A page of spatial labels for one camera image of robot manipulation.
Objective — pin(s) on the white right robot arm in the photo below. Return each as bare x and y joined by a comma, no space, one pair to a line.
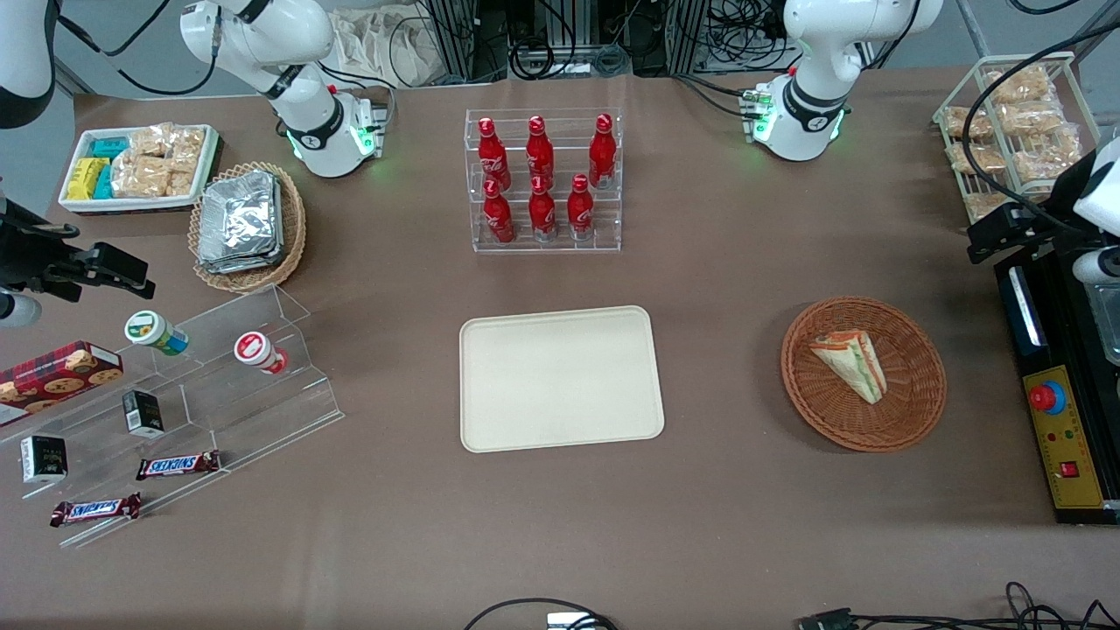
289,52

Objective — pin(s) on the black yellow control box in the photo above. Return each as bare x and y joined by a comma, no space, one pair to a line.
1063,455

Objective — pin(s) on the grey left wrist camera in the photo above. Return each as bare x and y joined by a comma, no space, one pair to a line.
1098,267

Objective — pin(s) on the green-lid cup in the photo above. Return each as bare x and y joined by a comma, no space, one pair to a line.
153,331

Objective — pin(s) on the cream plastic tray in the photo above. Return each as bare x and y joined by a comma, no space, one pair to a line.
560,381

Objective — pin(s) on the clear bag of crackers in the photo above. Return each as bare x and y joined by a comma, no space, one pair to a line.
181,184
152,142
188,149
140,177

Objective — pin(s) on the small grey device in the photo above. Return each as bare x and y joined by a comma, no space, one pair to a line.
570,622

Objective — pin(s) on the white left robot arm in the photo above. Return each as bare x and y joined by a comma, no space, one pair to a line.
818,52

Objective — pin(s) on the beige cloth bag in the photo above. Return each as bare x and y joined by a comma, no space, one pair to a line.
385,48

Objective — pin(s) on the plastic-wrapped triangle sandwich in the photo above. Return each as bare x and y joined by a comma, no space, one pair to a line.
853,363

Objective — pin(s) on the yellow snack pack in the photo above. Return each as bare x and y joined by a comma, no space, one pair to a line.
86,178

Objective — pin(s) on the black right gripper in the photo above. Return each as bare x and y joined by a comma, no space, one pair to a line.
26,255

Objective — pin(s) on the red cola bottle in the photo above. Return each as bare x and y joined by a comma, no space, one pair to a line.
540,153
580,210
602,153
542,214
493,157
499,219

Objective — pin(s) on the teal snack pack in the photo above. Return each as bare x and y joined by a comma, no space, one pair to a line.
104,182
109,148

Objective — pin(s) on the aluminium frame post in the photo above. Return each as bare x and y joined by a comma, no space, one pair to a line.
687,35
453,39

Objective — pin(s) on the clear acrylic bottle rack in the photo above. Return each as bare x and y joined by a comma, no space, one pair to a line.
560,245

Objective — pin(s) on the white rectangular snack tray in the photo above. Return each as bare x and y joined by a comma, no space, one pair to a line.
131,205

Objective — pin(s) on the brown Snickers bar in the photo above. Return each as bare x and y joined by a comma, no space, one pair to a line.
178,465
96,509

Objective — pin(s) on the clear plastic container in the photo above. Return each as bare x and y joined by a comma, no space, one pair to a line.
1107,324

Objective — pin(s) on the red emergency stop button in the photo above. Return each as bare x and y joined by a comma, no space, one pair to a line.
1046,398

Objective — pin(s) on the red-lid cup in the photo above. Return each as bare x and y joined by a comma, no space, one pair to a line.
255,350

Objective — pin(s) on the light oval wicker basket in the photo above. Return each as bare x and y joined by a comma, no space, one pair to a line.
293,236

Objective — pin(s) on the clear acrylic stepped shelf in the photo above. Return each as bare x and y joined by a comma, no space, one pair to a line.
254,411

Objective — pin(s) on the brown round wicker basket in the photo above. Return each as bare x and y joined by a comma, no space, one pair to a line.
910,402

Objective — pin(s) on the clear bag of pastries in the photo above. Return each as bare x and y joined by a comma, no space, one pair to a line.
984,157
978,124
1032,119
1015,86
1046,157
984,206

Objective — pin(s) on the silver foil pack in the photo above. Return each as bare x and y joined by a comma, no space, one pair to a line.
238,219

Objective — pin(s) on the red tartan cookie box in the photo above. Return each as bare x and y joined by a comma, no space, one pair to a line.
57,376

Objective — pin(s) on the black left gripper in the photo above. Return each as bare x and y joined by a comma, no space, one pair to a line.
1039,220

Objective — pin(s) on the small black box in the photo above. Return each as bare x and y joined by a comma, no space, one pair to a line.
44,459
143,413

